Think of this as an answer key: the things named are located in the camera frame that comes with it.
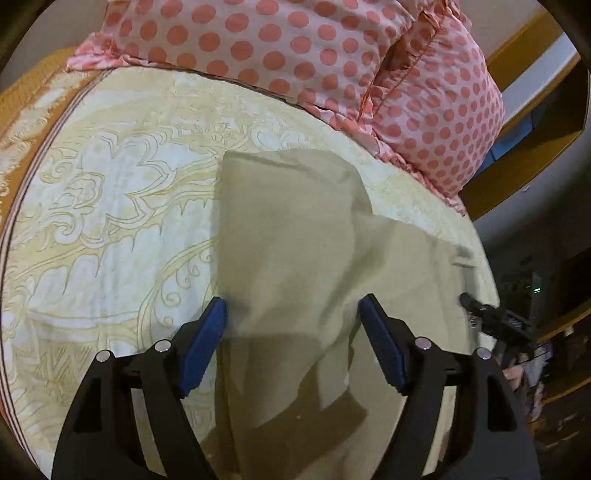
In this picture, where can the beige pants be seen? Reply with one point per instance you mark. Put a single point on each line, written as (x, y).
(295, 258)

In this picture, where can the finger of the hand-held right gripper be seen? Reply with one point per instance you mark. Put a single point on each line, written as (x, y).
(471, 302)

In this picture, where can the cream patterned bed sheet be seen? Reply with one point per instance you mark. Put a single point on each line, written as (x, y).
(115, 221)

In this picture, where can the yellow wooden headboard frame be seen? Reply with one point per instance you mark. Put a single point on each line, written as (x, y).
(535, 115)

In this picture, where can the pink polka dot pillow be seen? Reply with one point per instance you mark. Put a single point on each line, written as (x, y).
(438, 106)
(240, 41)

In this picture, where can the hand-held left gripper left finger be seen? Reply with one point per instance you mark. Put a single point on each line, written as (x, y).
(206, 341)

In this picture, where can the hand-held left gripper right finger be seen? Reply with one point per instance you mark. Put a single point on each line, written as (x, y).
(382, 344)

